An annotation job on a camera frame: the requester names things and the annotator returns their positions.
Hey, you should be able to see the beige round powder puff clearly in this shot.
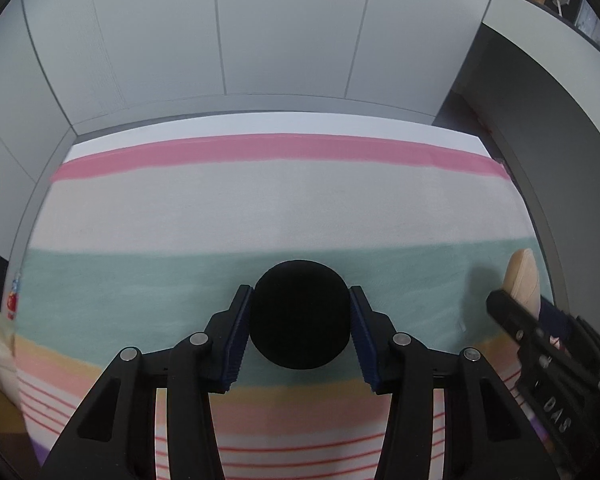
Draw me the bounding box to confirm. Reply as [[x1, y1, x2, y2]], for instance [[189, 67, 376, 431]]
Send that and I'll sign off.
[[502, 248, 541, 318]]

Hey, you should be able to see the white curved counter shelf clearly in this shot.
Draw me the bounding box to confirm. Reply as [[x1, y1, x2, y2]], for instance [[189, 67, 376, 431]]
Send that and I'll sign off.
[[482, 0, 600, 133]]

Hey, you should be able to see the striped colourful cloth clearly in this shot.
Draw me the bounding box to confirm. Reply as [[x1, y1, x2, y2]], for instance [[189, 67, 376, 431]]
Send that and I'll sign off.
[[15, 133, 536, 458]]

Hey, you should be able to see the black round puff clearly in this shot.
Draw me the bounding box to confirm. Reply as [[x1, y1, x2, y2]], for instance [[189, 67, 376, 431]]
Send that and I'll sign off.
[[248, 260, 352, 370]]

